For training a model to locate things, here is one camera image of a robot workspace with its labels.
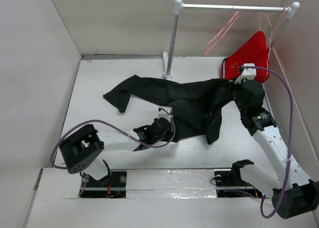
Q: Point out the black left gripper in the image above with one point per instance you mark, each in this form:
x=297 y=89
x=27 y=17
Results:
x=169 y=136

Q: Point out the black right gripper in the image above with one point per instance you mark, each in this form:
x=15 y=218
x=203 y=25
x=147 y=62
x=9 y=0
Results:
x=242 y=81

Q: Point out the black denim trousers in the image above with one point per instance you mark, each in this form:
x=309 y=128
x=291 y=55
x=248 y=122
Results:
x=196 y=106

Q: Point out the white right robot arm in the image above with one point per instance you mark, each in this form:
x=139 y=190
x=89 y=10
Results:
x=292 y=192

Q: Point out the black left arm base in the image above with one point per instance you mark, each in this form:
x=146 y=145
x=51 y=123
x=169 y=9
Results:
x=111 y=188

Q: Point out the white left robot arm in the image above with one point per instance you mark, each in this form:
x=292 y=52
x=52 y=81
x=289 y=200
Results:
x=82 y=145

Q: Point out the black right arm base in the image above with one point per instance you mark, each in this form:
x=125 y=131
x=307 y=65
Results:
x=227 y=187

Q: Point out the pink empty hanger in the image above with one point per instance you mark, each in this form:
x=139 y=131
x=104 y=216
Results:
x=217 y=38

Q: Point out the pink hanger at rack end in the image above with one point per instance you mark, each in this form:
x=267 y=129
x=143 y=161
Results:
x=273 y=25

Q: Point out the pink hanger holding shorts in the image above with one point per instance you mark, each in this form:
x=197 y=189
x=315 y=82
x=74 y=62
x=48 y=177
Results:
x=268 y=32

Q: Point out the red shorts with stripes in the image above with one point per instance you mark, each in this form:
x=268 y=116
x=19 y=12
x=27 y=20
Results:
x=252 y=51

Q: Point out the white clothes rack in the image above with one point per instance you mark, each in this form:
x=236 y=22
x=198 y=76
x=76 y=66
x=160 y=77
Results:
x=276 y=29

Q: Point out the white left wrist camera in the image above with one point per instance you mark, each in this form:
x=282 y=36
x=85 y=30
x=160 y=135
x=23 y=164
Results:
x=165 y=112

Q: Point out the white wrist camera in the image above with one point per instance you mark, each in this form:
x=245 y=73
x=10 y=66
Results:
x=247 y=72
x=165 y=112

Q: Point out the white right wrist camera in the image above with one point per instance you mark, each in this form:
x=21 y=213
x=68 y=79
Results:
x=247 y=72

